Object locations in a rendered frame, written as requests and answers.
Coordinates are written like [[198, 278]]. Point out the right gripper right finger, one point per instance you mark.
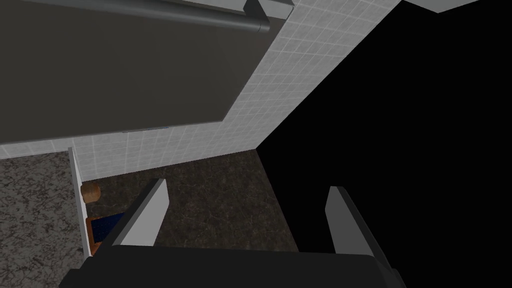
[[346, 226]]

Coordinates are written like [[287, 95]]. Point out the blue and orange book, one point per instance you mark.
[[103, 228]]

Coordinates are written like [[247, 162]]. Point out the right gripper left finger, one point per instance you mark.
[[144, 222]]

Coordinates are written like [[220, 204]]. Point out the brown bread loaf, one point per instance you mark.
[[90, 192]]

